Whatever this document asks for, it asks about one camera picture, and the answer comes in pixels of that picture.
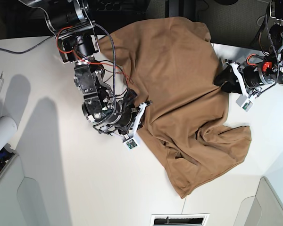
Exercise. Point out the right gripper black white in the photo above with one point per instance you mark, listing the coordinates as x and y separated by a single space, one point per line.
125 120

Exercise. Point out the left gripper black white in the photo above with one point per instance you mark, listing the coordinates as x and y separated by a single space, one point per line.
251 76

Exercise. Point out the brown t-shirt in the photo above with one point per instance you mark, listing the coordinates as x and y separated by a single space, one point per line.
172 63

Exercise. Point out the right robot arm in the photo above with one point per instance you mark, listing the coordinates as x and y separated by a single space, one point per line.
73 26

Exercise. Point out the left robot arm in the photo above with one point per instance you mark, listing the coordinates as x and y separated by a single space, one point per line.
273 25

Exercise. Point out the white paper roll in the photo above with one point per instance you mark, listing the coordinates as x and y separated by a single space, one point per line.
8 128

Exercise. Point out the grey right chair back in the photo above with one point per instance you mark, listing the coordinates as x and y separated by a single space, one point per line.
263 209

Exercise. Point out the grey chair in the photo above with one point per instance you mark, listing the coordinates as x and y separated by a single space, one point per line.
263 209
21 202

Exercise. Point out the grey left chair back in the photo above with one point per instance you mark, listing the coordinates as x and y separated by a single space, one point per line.
21 202

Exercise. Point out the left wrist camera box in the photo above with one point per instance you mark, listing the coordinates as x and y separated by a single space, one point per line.
244 102

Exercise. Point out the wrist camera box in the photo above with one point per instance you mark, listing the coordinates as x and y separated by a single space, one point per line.
244 102
131 143

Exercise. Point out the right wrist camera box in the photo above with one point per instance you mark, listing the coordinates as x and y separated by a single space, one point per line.
131 143

